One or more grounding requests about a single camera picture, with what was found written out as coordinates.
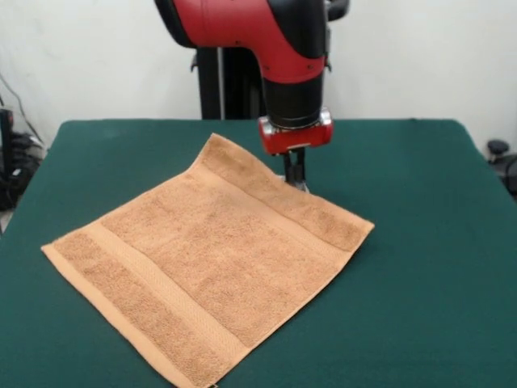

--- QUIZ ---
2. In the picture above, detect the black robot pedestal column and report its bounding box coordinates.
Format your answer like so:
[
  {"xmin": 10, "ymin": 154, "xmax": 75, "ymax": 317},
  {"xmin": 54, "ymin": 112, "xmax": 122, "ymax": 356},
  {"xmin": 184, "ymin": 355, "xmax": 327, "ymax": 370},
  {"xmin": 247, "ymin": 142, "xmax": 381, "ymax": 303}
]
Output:
[{"xmin": 188, "ymin": 0, "xmax": 351, "ymax": 120}]

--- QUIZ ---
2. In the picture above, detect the black cable clutter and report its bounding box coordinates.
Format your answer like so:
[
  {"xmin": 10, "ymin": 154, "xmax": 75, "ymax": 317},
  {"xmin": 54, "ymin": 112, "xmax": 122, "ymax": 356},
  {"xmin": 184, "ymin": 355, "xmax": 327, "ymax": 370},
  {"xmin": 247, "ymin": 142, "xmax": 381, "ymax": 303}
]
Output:
[{"xmin": 0, "ymin": 132, "xmax": 46, "ymax": 212}]

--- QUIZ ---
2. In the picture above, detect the dark green table cloth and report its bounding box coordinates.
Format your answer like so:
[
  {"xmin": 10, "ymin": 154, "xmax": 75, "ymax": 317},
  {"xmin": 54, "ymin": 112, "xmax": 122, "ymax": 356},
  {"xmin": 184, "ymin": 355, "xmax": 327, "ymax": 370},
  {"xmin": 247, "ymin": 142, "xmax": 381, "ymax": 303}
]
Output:
[{"xmin": 0, "ymin": 118, "xmax": 517, "ymax": 388}]

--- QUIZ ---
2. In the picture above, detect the black electronics box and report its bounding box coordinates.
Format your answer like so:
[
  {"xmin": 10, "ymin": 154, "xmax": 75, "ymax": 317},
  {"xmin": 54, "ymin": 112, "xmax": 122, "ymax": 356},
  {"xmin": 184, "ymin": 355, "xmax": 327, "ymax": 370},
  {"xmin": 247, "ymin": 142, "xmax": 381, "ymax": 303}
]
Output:
[{"xmin": 0, "ymin": 107, "xmax": 16, "ymax": 179}]

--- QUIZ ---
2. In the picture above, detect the grey pedestal leg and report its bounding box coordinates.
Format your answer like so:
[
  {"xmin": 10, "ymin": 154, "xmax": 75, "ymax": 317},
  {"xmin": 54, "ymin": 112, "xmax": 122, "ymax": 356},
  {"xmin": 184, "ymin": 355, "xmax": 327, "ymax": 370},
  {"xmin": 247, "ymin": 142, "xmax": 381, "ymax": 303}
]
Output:
[{"xmin": 486, "ymin": 139, "xmax": 517, "ymax": 183}]

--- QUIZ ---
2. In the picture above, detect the tan terry towel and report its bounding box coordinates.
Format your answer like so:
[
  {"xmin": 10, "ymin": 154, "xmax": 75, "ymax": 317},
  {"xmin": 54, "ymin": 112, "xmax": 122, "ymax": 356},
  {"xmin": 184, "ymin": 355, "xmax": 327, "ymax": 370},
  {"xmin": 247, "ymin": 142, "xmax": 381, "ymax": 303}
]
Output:
[{"xmin": 40, "ymin": 132, "xmax": 376, "ymax": 388}]

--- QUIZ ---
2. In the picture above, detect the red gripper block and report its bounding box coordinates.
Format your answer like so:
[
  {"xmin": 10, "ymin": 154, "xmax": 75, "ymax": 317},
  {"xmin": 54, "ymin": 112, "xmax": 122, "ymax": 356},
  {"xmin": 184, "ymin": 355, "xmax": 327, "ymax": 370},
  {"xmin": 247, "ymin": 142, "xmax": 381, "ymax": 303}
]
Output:
[{"xmin": 258, "ymin": 116, "xmax": 335, "ymax": 188}]

